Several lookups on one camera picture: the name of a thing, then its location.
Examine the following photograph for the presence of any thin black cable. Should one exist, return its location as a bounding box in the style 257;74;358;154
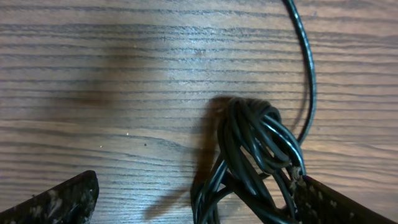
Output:
281;0;318;146

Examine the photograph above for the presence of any thick black usb cable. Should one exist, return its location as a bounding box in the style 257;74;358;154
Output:
190;96;307;224

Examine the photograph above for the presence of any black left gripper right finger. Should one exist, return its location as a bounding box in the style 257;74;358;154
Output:
294;175;396;224

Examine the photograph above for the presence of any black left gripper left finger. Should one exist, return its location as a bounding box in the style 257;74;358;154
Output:
1;170;99;224

